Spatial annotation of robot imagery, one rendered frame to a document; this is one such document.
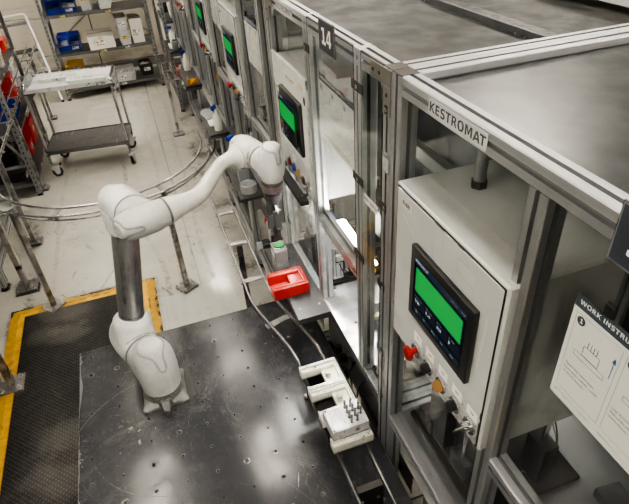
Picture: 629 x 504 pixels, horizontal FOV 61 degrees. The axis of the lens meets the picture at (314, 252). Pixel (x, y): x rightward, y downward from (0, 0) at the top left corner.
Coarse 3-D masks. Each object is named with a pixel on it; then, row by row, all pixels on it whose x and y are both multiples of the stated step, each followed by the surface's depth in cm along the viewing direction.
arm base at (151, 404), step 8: (184, 384) 221; (176, 392) 215; (184, 392) 217; (144, 400) 216; (152, 400) 213; (160, 400) 212; (168, 400) 212; (176, 400) 215; (184, 400) 215; (144, 408) 212; (152, 408) 212; (160, 408) 213; (168, 408) 210
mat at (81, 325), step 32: (32, 320) 363; (64, 320) 361; (96, 320) 359; (160, 320) 357; (32, 352) 338; (64, 352) 337; (32, 384) 317; (64, 384) 315; (0, 416) 299; (32, 416) 298; (64, 416) 296; (0, 448) 282; (32, 448) 281; (64, 448) 280; (0, 480) 267; (32, 480) 266; (64, 480) 265
